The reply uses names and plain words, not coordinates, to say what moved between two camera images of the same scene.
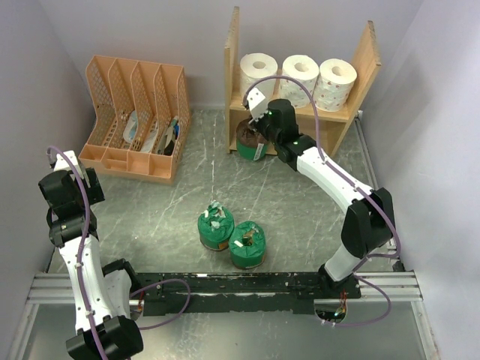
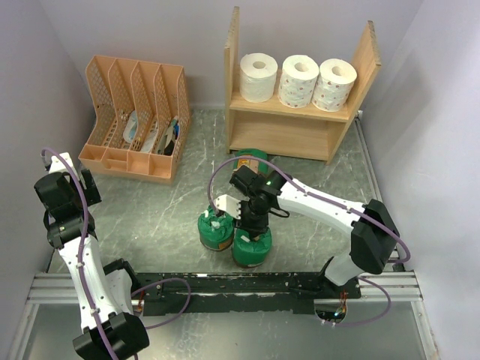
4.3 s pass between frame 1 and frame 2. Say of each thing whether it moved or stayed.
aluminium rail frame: stayed
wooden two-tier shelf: stayed
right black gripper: moved
